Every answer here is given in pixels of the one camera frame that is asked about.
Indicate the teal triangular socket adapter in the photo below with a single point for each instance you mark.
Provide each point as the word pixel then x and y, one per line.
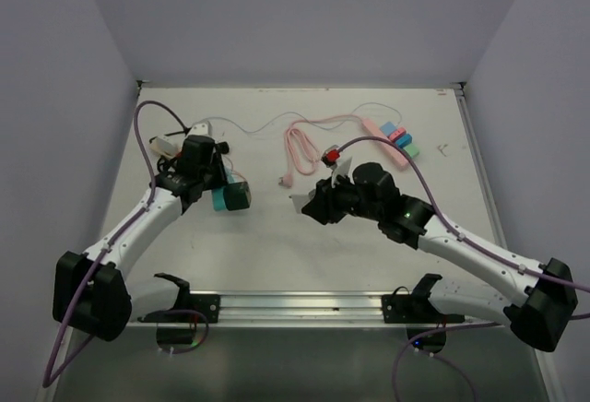
pixel 218 199

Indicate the teal plug adapter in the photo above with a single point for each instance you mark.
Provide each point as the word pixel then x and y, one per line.
pixel 404 140

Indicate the white charger plug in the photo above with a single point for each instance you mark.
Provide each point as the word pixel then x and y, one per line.
pixel 299 201

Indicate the blue plug adapter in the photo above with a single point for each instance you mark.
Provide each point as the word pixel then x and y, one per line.
pixel 388 128

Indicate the aluminium front rail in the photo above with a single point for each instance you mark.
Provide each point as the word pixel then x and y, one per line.
pixel 286 309

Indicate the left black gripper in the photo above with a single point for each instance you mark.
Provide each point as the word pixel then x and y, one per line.
pixel 220 179

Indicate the dark green cube plug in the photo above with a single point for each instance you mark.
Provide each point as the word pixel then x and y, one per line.
pixel 237 196

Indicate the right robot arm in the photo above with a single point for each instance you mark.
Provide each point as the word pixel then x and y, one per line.
pixel 535 300

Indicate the mint green plug adapter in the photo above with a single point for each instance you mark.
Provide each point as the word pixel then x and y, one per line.
pixel 411 150

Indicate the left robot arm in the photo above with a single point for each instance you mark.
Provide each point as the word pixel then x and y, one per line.
pixel 90 293

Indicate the beige power strip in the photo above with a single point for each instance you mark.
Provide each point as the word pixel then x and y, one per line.
pixel 164 146

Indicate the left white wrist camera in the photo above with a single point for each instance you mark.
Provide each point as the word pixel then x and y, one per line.
pixel 201 128

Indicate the pink plug adapter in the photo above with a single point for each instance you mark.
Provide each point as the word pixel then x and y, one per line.
pixel 397 134

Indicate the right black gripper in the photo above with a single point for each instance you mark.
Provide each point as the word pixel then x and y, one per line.
pixel 323 207

